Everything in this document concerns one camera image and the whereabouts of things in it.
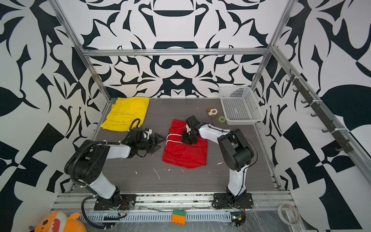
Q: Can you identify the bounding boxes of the red shorts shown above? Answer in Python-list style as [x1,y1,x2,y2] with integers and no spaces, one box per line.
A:
[162,119,208,169]

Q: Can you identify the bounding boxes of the yellow shorts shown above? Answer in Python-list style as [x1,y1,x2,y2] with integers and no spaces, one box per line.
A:
[100,97,150,132]

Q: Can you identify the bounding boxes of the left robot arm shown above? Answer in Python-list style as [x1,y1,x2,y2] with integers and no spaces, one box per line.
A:
[64,127,166,210]

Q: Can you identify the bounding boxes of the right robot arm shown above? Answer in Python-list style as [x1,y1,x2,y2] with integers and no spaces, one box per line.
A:
[181,116,255,208]

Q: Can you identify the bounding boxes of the brown white plush toy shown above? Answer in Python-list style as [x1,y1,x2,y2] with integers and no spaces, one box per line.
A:
[206,108,219,118]

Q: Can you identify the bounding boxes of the green tape roll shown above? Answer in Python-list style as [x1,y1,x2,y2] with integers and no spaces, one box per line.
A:
[218,116,226,123]

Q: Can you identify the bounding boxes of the white plastic basket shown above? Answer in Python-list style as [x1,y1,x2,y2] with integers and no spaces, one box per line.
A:
[218,86,264,125]

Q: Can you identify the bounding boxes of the orange green toy block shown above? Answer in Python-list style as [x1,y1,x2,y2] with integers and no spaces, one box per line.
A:
[172,210,186,226]

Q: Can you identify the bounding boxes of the green circuit board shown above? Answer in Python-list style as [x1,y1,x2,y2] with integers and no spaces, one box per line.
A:
[231,211,246,227]

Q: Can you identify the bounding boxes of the orange shark plush toy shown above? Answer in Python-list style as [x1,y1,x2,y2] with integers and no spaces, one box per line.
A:
[31,211,87,232]

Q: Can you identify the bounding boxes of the clear tape roll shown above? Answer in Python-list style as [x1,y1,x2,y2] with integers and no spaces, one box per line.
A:
[277,204,300,226]

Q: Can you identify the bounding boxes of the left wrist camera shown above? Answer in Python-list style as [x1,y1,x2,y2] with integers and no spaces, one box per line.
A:
[143,128,153,140]

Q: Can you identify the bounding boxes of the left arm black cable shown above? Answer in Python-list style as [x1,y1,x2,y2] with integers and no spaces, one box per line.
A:
[69,118,141,230]

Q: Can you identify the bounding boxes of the white slotted cable duct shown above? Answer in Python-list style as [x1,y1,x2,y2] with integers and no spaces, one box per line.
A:
[87,211,231,223]

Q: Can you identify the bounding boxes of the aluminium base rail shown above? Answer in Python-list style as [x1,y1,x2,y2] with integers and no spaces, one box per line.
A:
[51,191,296,213]

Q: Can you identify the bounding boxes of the grey wall hook rack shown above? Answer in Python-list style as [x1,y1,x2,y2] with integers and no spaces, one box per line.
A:
[286,69,354,153]

